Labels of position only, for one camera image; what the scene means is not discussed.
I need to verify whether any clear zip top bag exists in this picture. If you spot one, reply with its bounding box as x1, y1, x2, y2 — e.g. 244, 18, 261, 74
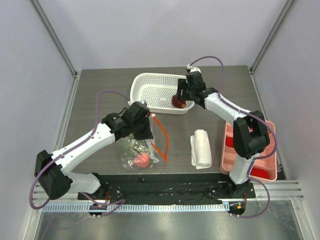
117, 112, 170, 171

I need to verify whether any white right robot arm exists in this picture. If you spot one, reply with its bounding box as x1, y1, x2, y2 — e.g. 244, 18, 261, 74
176, 71, 270, 198

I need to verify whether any green fake broccoli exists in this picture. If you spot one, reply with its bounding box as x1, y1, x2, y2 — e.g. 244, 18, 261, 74
119, 137, 143, 158

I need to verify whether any white folded towel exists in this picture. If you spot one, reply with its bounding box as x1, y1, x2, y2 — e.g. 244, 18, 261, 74
190, 129, 212, 170

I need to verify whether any white slotted cable duct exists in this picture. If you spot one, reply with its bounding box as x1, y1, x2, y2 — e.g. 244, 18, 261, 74
42, 202, 230, 213

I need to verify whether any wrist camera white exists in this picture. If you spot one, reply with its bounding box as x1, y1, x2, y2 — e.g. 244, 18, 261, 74
186, 64, 201, 73
127, 100, 147, 106

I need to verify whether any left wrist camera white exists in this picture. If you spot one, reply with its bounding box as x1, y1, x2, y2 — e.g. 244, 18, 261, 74
127, 100, 147, 106

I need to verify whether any red fake tomato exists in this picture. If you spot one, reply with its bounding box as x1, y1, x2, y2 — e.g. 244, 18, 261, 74
133, 152, 150, 168

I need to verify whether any pink divided tray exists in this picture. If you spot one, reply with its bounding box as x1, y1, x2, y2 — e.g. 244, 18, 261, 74
219, 122, 278, 182

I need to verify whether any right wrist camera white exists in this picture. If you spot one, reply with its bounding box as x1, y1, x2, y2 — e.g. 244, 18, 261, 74
186, 64, 201, 73

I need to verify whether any white perforated plastic basket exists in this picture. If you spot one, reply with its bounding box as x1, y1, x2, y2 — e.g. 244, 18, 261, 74
128, 73, 195, 115

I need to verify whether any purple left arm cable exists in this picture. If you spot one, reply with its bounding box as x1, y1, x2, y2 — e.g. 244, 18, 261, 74
29, 89, 133, 210

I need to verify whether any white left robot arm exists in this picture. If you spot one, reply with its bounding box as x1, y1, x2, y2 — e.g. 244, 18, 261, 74
34, 101, 153, 200

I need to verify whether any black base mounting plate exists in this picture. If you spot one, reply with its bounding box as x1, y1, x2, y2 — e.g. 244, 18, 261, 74
90, 173, 256, 206

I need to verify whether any dark red fake fruit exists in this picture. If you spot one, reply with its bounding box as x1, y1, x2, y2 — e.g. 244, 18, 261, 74
171, 95, 187, 109

